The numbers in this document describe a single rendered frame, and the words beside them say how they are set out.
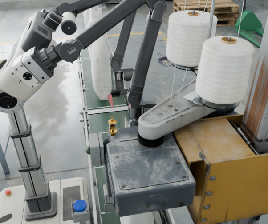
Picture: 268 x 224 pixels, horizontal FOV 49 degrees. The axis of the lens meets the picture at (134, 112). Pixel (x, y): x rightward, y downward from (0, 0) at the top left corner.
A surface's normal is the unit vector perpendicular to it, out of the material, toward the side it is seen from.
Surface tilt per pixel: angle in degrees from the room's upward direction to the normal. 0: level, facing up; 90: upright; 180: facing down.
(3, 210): 0
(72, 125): 0
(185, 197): 90
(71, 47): 78
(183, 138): 0
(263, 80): 90
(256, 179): 90
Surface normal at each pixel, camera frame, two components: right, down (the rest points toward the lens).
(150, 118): 0.00, -0.83
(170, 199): 0.19, 0.54
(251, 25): 0.19, 0.32
